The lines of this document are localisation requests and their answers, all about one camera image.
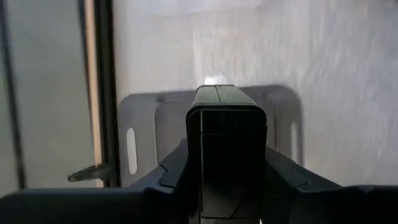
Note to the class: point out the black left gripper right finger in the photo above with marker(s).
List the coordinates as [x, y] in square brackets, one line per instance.
[286, 186]

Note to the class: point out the black pepper spice tin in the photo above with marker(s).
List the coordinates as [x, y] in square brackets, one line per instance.
[230, 140]

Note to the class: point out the black floor strip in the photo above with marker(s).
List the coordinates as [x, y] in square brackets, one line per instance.
[13, 93]

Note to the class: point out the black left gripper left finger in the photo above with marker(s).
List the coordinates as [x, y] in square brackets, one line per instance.
[174, 174]

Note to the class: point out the black frame clamp bracket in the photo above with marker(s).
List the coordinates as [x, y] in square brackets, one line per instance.
[90, 172]

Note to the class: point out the black aluminium table frame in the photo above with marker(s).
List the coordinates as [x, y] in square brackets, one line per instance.
[107, 93]

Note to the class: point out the left clear bin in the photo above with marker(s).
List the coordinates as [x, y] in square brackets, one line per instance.
[140, 109]

